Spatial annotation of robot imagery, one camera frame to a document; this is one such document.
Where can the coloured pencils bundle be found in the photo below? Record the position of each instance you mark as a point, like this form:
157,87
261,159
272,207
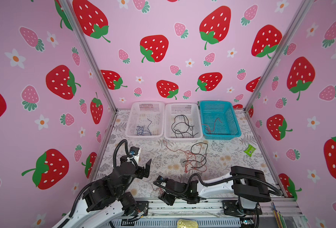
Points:
279,219

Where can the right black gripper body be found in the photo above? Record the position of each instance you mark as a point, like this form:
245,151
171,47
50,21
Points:
166,188

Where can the teal plastic basket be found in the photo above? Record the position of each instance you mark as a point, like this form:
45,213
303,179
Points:
218,120

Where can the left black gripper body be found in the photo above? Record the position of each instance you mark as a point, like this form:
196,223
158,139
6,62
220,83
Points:
138,173

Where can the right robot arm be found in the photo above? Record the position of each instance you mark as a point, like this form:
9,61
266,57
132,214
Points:
249,185

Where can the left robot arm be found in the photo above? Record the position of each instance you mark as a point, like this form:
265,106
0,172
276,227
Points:
106,199

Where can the floral table cloth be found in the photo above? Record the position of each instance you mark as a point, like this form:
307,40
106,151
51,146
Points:
168,158

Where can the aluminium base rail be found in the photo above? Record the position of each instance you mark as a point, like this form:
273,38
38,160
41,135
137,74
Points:
210,214

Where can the left white plastic basket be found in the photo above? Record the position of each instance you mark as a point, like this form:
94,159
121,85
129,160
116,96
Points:
146,120

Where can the white plastic basket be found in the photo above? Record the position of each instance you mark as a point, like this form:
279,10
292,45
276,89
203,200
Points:
182,122
146,120

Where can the green candy wrapper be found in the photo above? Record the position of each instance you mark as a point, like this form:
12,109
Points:
250,150

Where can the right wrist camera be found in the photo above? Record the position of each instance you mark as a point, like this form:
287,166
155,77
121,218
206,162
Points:
161,180

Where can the middle white plastic basket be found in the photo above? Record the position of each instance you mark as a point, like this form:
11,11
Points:
182,122

